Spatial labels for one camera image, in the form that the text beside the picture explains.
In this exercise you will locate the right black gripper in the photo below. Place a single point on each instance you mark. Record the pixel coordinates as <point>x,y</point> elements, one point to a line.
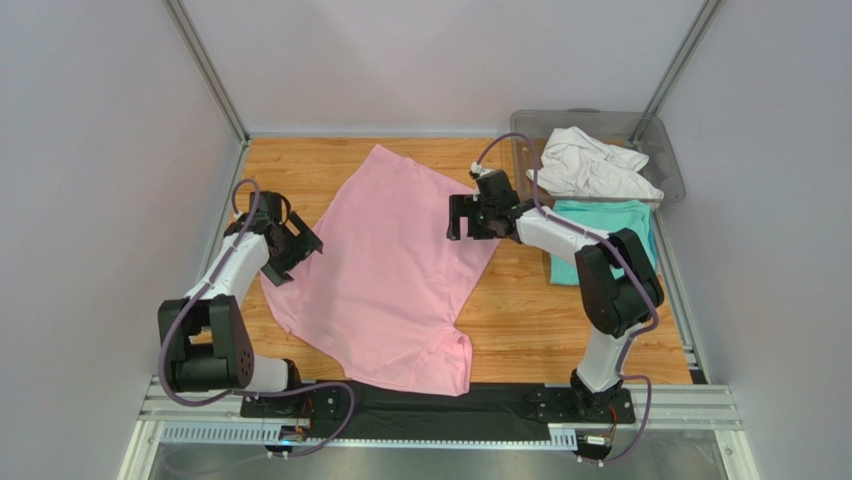
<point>467,217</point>

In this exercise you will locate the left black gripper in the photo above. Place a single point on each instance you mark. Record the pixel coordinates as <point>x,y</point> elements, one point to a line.
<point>310,241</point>

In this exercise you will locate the pink t shirt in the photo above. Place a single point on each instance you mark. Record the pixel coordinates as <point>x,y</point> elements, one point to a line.
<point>384,295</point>

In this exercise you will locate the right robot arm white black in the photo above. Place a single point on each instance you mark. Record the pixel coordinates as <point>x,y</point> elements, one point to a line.
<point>619,287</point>

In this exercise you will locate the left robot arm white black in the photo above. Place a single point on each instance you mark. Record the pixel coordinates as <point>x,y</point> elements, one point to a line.
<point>205,343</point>

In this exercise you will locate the crumpled white t shirt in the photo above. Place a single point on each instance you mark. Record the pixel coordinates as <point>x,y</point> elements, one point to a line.
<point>574,164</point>

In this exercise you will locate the folded teal t shirt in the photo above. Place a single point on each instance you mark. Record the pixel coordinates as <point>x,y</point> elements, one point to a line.
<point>611,217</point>

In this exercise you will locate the clear plastic bin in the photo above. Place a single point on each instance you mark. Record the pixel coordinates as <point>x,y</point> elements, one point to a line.
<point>612,128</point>

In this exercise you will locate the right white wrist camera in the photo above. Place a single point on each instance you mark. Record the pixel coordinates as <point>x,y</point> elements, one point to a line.
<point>477,170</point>

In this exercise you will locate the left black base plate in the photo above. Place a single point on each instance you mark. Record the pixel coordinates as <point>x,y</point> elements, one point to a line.
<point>320,401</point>

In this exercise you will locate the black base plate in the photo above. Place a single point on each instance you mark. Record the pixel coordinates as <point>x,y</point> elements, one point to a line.
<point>566,406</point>
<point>320,401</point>

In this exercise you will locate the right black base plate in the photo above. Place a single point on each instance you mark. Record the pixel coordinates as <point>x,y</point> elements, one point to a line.
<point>566,406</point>

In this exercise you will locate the right aluminium corner post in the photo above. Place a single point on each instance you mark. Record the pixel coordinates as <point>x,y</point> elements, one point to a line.
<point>687,48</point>

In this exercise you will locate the aluminium corner post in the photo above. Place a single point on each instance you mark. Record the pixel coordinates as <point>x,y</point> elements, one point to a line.
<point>687,48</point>
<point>186,28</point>

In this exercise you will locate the left aluminium corner post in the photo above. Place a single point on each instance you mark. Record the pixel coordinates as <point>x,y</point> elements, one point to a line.
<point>186,28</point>

